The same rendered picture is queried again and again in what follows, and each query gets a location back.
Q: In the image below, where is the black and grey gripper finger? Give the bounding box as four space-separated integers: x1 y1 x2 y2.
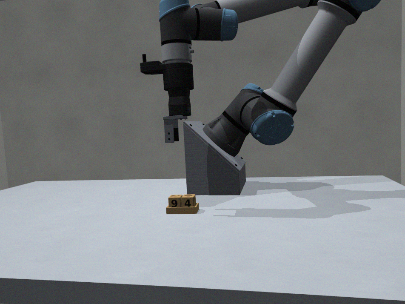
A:
163 115 183 143
173 116 188 141

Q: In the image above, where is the tan shallow rectangular tray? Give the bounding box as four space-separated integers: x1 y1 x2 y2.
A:
166 203 199 214

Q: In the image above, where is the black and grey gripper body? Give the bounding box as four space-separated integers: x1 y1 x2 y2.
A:
140 43 194 116

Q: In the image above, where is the tan wooden cube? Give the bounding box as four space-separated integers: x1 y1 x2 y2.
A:
168 195 183 207
181 194 196 207

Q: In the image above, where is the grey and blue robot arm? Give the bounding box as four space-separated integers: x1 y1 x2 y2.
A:
159 0 381 157

